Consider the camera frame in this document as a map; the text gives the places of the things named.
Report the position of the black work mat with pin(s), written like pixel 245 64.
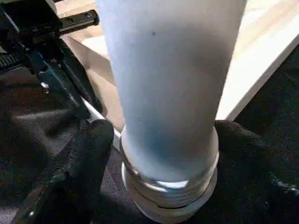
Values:
pixel 32 121

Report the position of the white plastic table top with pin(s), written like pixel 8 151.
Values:
pixel 266 56

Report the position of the white plastic table leg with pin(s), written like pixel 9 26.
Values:
pixel 173 84

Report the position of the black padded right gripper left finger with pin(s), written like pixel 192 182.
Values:
pixel 70 182

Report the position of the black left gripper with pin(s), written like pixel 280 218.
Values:
pixel 32 28

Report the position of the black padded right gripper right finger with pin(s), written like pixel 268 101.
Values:
pixel 261 182

